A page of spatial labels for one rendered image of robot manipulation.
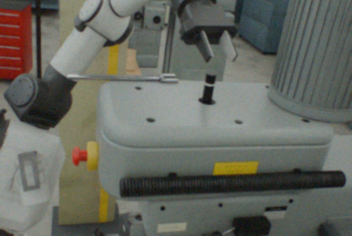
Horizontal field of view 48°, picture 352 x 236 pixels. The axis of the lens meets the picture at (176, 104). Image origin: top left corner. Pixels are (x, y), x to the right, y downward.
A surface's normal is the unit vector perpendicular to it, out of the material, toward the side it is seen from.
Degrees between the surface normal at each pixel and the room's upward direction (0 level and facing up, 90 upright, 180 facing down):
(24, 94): 61
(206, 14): 30
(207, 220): 90
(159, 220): 90
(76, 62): 90
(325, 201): 90
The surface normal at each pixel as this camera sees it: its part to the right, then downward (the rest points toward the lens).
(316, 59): -0.56, 0.28
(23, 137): 0.52, -0.14
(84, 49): 0.42, 0.43
